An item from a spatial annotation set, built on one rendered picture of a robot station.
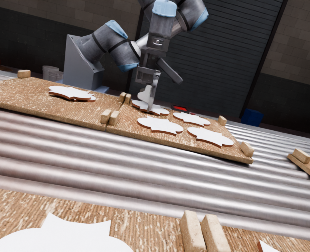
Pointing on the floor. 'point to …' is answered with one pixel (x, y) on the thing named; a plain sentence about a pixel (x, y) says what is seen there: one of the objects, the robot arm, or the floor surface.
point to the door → (217, 56)
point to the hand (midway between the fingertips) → (150, 107)
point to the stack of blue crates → (252, 118)
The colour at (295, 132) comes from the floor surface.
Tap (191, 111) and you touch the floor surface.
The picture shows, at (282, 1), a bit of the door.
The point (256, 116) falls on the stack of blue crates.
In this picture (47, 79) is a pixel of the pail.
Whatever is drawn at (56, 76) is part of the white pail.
